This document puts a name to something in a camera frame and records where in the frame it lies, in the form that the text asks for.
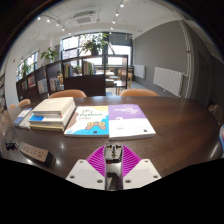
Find purple and white book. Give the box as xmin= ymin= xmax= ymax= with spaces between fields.
xmin=107 ymin=103 xmax=157 ymax=141

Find side window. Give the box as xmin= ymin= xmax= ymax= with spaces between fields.
xmin=16 ymin=51 xmax=39 ymax=81

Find black charger block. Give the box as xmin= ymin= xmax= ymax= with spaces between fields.
xmin=103 ymin=143 xmax=124 ymax=192

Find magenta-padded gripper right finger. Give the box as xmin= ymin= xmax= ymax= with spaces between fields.
xmin=121 ymin=145 xmax=162 ymax=191

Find large leafy potted plant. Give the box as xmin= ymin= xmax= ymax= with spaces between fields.
xmin=79 ymin=32 xmax=109 ymax=56

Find wall bookshelf unit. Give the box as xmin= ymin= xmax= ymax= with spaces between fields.
xmin=0 ymin=73 xmax=8 ymax=113

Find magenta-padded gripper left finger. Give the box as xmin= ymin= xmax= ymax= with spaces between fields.
xmin=65 ymin=145 xmax=108 ymax=191

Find large black-framed window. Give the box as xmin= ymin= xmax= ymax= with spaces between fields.
xmin=60 ymin=32 xmax=133 ymax=68

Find ceiling lights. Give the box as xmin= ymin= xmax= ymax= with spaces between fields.
xmin=36 ymin=2 xmax=126 ymax=33

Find dark blue book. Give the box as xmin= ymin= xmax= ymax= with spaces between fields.
xmin=12 ymin=107 xmax=34 ymax=127

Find large white wall radiator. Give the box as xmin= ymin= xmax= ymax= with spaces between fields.
xmin=153 ymin=66 xmax=185 ymax=98

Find blue and white booklet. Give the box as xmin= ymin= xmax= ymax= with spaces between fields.
xmin=218 ymin=124 xmax=224 ymax=151

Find small white wall radiator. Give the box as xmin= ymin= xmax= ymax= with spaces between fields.
xmin=133 ymin=64 xmax=146 ymax=80

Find colourful illustrated white book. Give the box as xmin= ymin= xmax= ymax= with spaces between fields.
xmin=63 ymin=105 xmax=110 ymax=138

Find white book with blue patch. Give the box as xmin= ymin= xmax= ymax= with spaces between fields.
xmin=28 ymin=103 xmax=77 ymax=127

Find yellowish book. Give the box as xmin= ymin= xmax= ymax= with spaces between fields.
xmin=29 ymin=113 xmax=76 ymax=133

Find black power cable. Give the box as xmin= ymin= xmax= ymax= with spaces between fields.
xmin=4 ymin=141 xmax=19 ymax=151

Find ceiling air conditioner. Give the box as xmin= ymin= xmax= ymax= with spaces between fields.
xmin=73 ymin=11 xmax=98 ymax=26

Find dark wooden shelf unit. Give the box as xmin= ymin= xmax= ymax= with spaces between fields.
xmin=15 ymin=54 xmax=130 ymax=103

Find brown bag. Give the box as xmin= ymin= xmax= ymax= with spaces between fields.
xmin=208 ymin=104 xmax=223 ymax=118

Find small leafy potted plant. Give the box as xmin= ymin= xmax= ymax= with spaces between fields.
xmin=40 ymin=46 xmax=59 ymax=63

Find potted plant by window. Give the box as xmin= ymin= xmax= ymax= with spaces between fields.
xmin=19 ymin=61 xmax=33 ymax=78

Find row of orange chairs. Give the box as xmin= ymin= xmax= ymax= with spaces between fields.
xmin=9 ymin=88 xmax=160 ymax=108

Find black power strip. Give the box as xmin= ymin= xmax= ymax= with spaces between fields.
xmin=18 ymin=141 xmax=54 ymax=167

